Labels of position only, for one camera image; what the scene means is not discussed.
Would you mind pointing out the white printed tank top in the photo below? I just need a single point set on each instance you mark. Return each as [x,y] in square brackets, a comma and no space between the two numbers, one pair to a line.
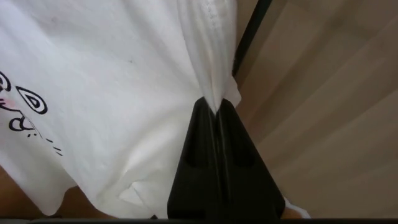
[109,77]

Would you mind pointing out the black clothes rack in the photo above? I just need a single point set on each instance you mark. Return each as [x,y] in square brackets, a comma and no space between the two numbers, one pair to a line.
[248,34]

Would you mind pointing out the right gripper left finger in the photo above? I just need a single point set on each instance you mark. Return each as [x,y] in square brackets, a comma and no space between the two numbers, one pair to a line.
[192,186]

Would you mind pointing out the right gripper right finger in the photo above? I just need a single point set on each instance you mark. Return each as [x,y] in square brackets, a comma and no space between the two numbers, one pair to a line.
[252,186]

